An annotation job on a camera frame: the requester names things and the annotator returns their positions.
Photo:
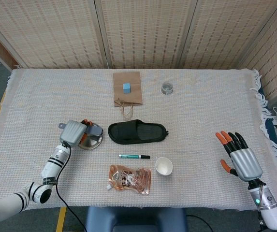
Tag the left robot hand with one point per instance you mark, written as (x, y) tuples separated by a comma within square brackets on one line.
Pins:
[(71, 133)]

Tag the white floral paper cup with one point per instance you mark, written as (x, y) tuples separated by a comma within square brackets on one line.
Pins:
[(163, 166)]

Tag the green marker pen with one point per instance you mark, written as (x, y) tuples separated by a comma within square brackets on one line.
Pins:
[(131, 156)]

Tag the blue foam cube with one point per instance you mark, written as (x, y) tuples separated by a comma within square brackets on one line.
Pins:
[(126, 88)]

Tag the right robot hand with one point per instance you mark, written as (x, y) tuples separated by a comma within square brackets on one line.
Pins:
[(245, 164)]

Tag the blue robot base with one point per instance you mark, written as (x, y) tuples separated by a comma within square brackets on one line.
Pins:
[(135, 217)]

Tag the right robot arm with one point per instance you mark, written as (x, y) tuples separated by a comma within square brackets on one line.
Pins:
[(271, 212)]

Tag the brown liquid spout pouch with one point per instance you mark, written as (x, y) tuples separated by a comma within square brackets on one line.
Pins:
[(128, 180)]

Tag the small clear round container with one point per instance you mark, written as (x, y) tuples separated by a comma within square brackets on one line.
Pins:
[(167, 89)]

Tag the brown paper bag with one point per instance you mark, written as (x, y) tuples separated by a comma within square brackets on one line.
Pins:
[(128, 99)]

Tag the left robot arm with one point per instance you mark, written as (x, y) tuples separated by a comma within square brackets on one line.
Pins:
[(53, 164)]

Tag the white woven tablecloth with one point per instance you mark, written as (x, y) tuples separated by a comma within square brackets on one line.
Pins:
[(201, 116)]

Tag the bamboo folding screen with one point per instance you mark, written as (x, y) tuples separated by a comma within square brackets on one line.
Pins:
[(152, 33)]

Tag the black slipper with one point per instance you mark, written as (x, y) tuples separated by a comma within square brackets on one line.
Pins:
[(123, 131)]

